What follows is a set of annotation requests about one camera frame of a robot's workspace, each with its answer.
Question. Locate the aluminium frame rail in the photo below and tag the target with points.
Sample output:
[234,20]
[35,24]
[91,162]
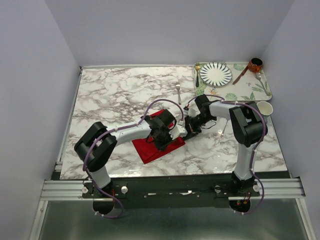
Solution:
[71,190]

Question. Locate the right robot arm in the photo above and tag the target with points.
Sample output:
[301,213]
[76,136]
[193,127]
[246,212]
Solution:
[249,129]

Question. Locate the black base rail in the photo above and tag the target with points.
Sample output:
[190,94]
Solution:
[188,191]

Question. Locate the silver fork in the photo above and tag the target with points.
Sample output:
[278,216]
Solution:
[178,88]

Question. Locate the striped white plate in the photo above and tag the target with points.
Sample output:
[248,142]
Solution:
[215,74]

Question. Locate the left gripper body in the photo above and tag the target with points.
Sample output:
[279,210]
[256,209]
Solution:
[163,139]

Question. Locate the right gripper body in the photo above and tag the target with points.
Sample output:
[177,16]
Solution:
[194,123]

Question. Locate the orange black cup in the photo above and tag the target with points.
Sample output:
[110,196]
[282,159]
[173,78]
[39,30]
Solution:
[255,65]

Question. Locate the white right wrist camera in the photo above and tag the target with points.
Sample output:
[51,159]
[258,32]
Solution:
[189,112]

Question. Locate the gold fork green handle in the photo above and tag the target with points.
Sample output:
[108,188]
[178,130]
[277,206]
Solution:
[197,68]

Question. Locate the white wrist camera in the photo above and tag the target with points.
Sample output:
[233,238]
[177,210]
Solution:
[189,112]
[178,131]

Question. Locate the floral serving tray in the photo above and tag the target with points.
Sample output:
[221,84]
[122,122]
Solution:
[248,88]

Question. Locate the silver spoon on table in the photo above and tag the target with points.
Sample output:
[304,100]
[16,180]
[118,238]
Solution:
[224,129]

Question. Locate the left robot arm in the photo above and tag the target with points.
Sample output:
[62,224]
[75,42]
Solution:
[96,146]

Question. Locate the red cloth napkin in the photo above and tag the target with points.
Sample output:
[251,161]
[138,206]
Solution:
[143,144]

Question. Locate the silver spoon on tray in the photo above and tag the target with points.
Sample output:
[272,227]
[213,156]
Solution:
[259,78]

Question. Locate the grey white mug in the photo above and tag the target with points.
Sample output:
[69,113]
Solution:
[266,109]

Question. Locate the brown handled knife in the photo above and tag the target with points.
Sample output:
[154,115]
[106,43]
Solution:
[240,76]

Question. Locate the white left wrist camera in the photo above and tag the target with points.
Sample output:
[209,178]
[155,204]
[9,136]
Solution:
[178,131]

